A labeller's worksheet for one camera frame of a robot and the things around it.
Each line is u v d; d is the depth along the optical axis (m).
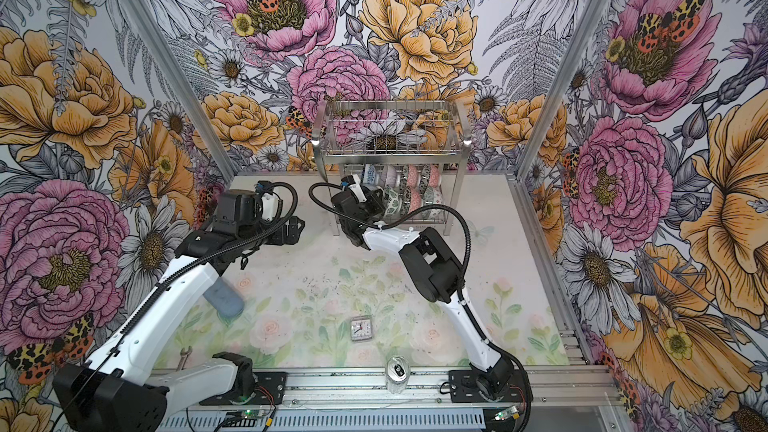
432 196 0.99
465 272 0.58
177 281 0.47
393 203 0.99
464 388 0.69
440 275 0.61
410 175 1.05
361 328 0.82
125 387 0.37
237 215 0.57
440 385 0.76
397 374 0.64
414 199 0.99
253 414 0.71
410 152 1.19
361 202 0.88
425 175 1.15
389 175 1.05
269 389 0.73
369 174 1.05
